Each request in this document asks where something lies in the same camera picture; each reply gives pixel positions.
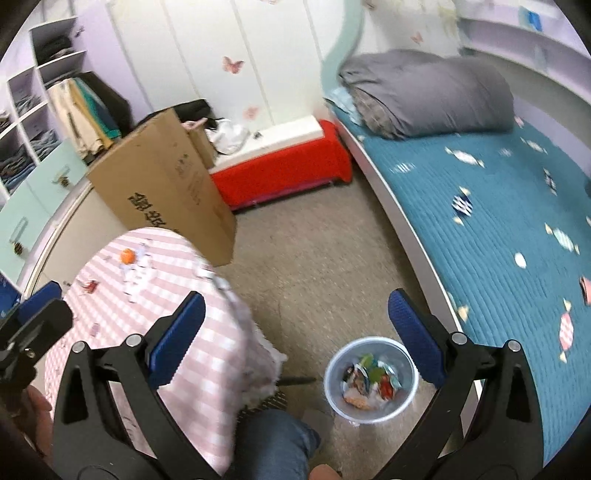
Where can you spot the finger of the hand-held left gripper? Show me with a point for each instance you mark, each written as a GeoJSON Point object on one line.
{"type": "Point", "coordinates": [41, 294]}

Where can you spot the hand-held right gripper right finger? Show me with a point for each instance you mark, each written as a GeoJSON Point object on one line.
{"type": "Point", "coordinates": [415, 337]}

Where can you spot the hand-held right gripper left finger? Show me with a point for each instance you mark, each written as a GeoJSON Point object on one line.
{"type": "Point", "coordinates": [178, 339]}

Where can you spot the light blue trash bin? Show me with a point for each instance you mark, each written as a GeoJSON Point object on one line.
{"type": "Point", "coordinates": [337, 401]}

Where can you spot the person's left hand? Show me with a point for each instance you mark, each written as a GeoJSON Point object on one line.
{"type": "Point", "coordinates": [39, 415]}

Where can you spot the blue storage box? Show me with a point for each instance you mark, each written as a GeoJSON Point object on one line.
{"type": "Point", "coordinates": [8, 293]}

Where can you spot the pink checked tablecloth table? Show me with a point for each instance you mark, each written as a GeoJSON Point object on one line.
{"type": "Point", "coordinates": [138, 314]}

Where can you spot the small red wrapper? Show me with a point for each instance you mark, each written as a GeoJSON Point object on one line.
{"type": "Point", "coordinates": [90, 287]}

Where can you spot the crumpled white paper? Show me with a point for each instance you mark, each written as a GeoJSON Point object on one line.
{"type": "Point", "coordinates": [138, 274]}

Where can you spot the mint green drawer cabinet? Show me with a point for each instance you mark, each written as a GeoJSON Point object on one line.
{"type": "Point", "coordinates": [37, 207]}

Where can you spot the small orange fruit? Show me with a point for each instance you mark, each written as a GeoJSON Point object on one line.
{"type": "Point", "coordinates": [127, 255]}

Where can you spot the dark mesh mat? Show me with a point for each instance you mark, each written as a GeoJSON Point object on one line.
{"type": "Point", "coordinates": [265, 401]}

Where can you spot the black table leg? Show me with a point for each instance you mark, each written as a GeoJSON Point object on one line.
{"type": "Point", "coordinates": [298, 381]}

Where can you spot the teal quilted bed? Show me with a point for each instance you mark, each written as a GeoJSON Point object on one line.
{"type": "Point", "coordinates": [485, 221]}

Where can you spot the person's leg in jeans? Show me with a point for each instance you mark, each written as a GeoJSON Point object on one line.
{"type": "Point", "coordinates": [272, 443]}

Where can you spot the brown cardboard box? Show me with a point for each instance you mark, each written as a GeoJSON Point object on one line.
{"type": "Point", "coordinates": [161, 184]}

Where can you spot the white open shelf unit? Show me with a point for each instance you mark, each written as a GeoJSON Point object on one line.
{"type": "Point", "coordinates": [27, 115]}

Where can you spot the hanging beige and teal clothes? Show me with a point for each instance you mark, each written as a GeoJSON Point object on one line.
{"type": "Point", "coordinates": [85, 117]}

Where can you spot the red covered bench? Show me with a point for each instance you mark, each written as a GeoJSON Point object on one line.
{"type": "Point", "coordinates": [281, 170]}

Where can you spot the white plastic bag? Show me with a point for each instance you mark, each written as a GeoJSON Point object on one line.
{"type": "Point", "coordinates": [228, 136]}

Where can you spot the black bag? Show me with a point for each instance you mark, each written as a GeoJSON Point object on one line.
{"type": "Point", "coordinates": [196, 110]}

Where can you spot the pink butterfly sticker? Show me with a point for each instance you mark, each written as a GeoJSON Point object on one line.
{"type": "Point", "coordinates": [418, 37]}
{"type": "Point", "coordinates": [251, 110]}
{"type": "Point", "coordinates": [233, 63]}

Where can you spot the light blue pillow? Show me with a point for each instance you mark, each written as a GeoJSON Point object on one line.
{"type": "Point", "coordinates": [341, 104]}

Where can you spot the grey folded duvet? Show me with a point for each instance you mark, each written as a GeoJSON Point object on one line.
{"type": "Point", "coordinates": [429, 92]}

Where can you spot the white wardrobe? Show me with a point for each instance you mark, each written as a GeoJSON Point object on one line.
{"type": "Point", "coordinates": [207, 55]}

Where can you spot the lilac headboard shelf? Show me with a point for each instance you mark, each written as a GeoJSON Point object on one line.
{"type": "Point", "coordinates": [521, 37]}

